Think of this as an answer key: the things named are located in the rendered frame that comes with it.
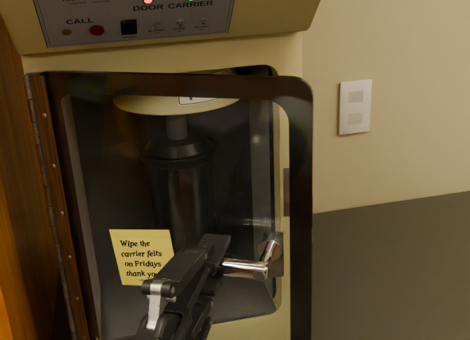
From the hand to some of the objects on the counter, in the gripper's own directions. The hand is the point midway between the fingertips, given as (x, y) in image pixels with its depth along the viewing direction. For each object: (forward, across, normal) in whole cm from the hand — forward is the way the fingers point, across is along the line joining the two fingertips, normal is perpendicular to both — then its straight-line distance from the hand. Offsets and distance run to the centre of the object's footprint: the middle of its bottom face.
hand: (209, 264), depth 60 cm
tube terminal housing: (+24, -26, +13) cm, 37 cm away
